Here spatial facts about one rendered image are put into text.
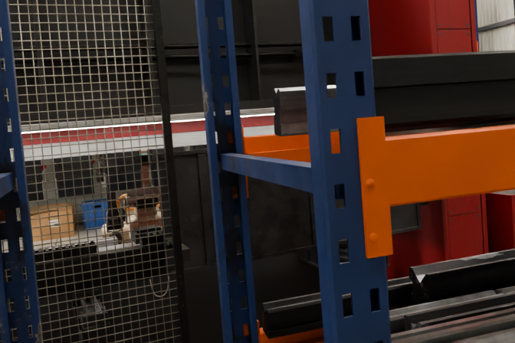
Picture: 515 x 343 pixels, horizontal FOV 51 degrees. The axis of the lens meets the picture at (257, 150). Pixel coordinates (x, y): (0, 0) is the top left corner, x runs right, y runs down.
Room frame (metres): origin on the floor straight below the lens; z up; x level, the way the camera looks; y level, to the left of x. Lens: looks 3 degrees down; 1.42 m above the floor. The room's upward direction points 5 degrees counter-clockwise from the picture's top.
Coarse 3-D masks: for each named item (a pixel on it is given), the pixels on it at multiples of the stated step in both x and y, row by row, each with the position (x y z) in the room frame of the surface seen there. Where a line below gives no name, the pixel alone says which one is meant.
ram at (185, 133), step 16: (96, 128) 2.29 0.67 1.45; (128, 128) 2.34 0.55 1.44; (144, 128) 2.37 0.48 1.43; (160, 128) 2.39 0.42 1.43; (176, 128) 2.42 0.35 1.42; (192, 128) 2.45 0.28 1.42; (256, 128) 2.57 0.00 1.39; (272, 128) 2.60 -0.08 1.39; (48, 144) 2.21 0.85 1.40; (64, 144) 2.24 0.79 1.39; (96, 144) 2.29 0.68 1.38; (112, 144) 2.31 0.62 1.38; (128, 144) 2.34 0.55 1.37; (144, 144) 2.36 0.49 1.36; (160, 144) 2.39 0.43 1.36; (176, 144) 2.42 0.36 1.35; (192, 144) 2.45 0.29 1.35
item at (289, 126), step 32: (384, 64) 0.57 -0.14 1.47; (416, 64) 0.58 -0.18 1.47; (448, 64) 0.59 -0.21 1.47; (480, 64) 0.60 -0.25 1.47; (512, 64) 0.61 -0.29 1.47; (288, 96) 0.76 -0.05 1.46; (384, 96) 0.57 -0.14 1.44; (416, 96) 0.58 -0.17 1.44; (448, 96) 0.59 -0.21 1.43; (480, 96) 0.60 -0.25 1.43; (512, 96) 0.61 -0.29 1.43; (288, 128) 0.77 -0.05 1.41; (416, 128) 0.60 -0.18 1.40
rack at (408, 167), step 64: (320, 0) 0.48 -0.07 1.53; (320, 64) 0.48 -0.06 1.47; (320, 128) 0.48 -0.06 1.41; (384, 128) 0.49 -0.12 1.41; (448, 128) 0.70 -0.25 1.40; (512, 128) 0.54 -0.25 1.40; (320, 192) 0.49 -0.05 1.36; (384, 192) 0.49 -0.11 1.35; (448, 192) 0.51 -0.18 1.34; (320, 256) 0.50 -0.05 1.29; (384, 256) 0.50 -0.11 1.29; (256, 320) 0.94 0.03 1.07; (384, 320) 0.49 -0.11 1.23
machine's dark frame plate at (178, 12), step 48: (48, 0) 2.18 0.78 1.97; (96, 0) 2.25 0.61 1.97; (144, 0) 2.21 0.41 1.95; (192, 0) 2.41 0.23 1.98; (240, 0) 2.50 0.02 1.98; (288, 0) 2.59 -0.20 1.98; (48, 48) 2.11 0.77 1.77; (144, 48) 2.26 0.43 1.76; (192, 48) 2.35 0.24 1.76; (240, 48) 2.49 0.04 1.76; (288, 48) 2.59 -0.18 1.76; (48, 96) 2.17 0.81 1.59; (96, 96) 2.24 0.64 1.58; (192, 96) 2.40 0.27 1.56; (240, 96) 2.48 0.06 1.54
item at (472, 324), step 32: (480, 256) 1.01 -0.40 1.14; (512, 256) 1.02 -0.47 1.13; (416, 288) 0.96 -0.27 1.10; (448, 288) 0.93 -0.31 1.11; (480, 288) 0.95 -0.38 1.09; (512, 288) 0.93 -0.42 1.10; (288, 320) 0.92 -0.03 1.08; (320, 320) 0.94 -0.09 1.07; (416, 320) 0.80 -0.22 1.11; (448, 320) 0.78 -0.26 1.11; (480, 320) 0.74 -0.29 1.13; (512, 320) 0.73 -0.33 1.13
